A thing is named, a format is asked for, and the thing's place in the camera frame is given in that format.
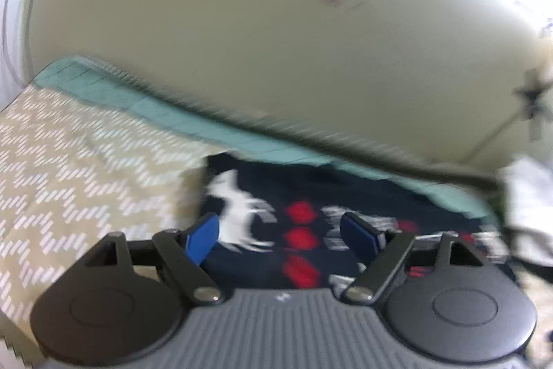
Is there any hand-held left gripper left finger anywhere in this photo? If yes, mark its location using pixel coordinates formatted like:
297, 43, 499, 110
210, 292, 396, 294
82, 212, 224, 306

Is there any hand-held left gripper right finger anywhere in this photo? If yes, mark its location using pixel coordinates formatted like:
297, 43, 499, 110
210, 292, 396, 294
340, 212, 485, 305

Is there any black red white knit sweater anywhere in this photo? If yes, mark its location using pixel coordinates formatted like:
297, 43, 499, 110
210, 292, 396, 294
201, 152, 513, 294

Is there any white garment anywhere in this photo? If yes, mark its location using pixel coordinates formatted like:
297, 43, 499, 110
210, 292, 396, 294
496, 158, 553, 267

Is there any zigzag patterned bed cover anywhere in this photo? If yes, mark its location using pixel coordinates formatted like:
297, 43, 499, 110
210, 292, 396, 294
0, 86, 227, 367

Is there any black tape cross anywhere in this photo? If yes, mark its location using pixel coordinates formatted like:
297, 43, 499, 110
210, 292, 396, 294
513, 66, 553, 141

